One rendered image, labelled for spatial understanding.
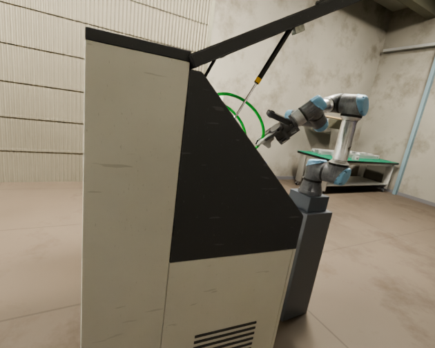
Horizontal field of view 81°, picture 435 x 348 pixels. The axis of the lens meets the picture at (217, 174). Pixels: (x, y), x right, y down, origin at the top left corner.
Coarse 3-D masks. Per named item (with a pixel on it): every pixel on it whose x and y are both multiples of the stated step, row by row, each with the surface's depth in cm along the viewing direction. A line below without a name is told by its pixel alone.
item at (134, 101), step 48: (96, 48) 66; (144, 48) 70; (96, 96) 69; (144, 96) 74; (96, 144) 72; (144, 144) 77; (96, 192) 76; (144, 192) 81; (96, 240) 80; (144, 240) 86; (96, 288) 84; (144, 288) 91; (96, 336) 89; (144, 336) 97
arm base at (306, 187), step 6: (306, 180) 167; (312, 180) 164; (300, 186) 170; (306, 186) 166; (312, 186) 165; (318, 186) 165; (300, 192) 169; (306, 192) 166; (312, 192) 164; (318, 192) 165
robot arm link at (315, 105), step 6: (318, 96) 116; (306, 102) 120; (312, 102) 116; (318, 102) 115; (324, 102) 115; (300, 108) 119; (306, 108) 117; (312, 108) 116; (318, 108) 116; (324, 108) 117; (306, 114) 117; (312, 114) 118; (318, 114) 119
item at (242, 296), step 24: (192, 264) 96; (216, 264) 100; (240, 264) 105; (264, 264) 111; (288, 264) 116; (168, 288) 95; (192, 288) 99; (216, 288) 104; (240, 288) 109; (264, 288) 115; (168, 312) 98; (192, 312) 102; (216, 312) 107; (240, 312) 113; (264, 312) 119; (168, 336) 101; (192, 336) 106; (216, 336) 111; (240, 336) 117; (264, 336) 124
